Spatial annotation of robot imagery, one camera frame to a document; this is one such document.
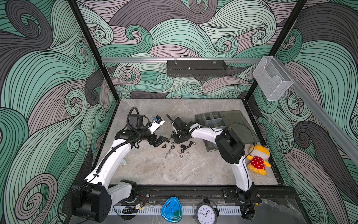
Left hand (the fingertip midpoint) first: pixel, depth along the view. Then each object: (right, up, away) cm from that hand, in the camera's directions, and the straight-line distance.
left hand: (161, 131), depth 78 cm
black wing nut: (+1, -12, +14) cm, 19 cm away
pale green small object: (-24, -20, +5) cm, 31 cm away
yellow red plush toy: (+59, -15, +5) cm, 61 cm away
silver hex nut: (+12, -18, +10) cm, 24 cm away
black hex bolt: (+19, -10, +15) cm, 26 cm away
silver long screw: (+2, -18, +10) cm, 21 cm away
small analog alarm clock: (+24, -38, -12) cm, 46 cm away
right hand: (+8, -10, +17) cm, 21 cm away
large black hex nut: (+6, -13, +14) cm, 20 cm away
